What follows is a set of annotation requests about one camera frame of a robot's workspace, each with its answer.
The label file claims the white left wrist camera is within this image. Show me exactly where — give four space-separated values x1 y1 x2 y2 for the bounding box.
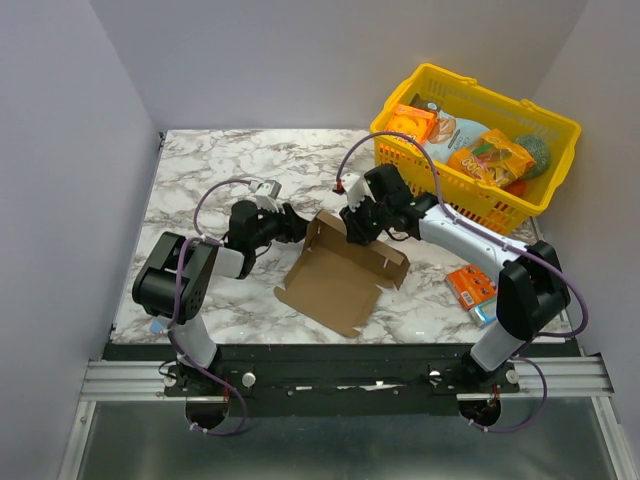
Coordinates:
249 180 282 212

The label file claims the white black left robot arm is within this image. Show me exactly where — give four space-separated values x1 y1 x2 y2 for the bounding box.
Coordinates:
132 200 309 395

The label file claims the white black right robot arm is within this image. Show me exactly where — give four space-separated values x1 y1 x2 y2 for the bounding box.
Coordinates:
338 164 570 392

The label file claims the aluminium rail frame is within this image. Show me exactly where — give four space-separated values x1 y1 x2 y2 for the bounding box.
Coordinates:
58 356 639 479

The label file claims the blue white small box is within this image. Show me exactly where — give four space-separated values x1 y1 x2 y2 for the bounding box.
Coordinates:
470 297 497 329

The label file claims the orange round item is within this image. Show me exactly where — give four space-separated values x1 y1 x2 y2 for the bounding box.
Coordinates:
504 179 527 198

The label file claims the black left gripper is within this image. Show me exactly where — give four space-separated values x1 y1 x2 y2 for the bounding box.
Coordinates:
250 201 317 251

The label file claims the orange snack box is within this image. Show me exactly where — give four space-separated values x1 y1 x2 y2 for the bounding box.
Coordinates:
385 104 438 144

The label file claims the yellow plastic basket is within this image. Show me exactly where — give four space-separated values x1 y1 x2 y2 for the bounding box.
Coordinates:
370 64 581 234

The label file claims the orange small box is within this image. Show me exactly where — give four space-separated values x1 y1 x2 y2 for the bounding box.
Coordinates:
446 264 497 311

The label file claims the brown cardboard box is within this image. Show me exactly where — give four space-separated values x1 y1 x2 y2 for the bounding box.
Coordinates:
274 210 410 338

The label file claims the orange candy bag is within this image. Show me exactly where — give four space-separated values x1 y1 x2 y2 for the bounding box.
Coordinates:
447 129 534 188

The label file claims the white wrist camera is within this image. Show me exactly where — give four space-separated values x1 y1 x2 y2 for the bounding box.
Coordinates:
334 173 371 212
249 180 282 212

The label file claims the green steel scouring pad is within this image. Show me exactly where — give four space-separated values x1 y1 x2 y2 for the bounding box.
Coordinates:
513 133 551 180

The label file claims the light blue snack bag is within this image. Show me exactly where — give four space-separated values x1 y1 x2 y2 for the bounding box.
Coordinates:
424 109 489 164

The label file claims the blue small tag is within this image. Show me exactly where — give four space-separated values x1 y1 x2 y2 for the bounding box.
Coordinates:
149 317 170 337

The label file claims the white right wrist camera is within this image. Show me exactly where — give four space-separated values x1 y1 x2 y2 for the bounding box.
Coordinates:
334 173 371 212

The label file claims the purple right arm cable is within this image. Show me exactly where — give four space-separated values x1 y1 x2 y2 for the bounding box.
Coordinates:
333 131 590 434

